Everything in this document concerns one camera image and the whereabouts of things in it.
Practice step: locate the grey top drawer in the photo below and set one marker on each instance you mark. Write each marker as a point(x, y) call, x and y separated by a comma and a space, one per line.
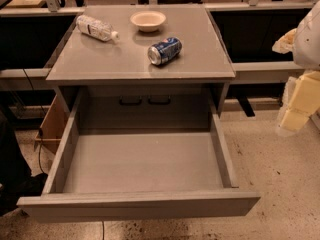
point(140, 158)

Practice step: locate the grey drawer cabinet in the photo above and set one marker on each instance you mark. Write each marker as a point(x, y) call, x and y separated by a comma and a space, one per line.
point(124, 91)

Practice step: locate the black shoe and leg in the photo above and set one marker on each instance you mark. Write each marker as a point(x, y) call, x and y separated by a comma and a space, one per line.
point(15, 173)

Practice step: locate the clear plastic water bottle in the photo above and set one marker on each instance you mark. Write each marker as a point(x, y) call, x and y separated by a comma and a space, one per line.
point(96, 28)

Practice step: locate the white paper bowl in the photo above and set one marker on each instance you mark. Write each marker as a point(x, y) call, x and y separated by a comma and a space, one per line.
point(148, 21)

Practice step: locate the brown cardboard box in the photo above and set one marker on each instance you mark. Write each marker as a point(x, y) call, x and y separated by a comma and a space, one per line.
point(52, 128)

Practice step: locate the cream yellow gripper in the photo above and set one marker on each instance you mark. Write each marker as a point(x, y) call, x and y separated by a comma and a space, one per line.
point(308, 40)

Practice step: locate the blue soda can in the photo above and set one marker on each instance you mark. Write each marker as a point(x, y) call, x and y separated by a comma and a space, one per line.
point(164, 51)

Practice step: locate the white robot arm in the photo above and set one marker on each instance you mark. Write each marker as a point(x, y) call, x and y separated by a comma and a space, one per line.
point(310, 25)

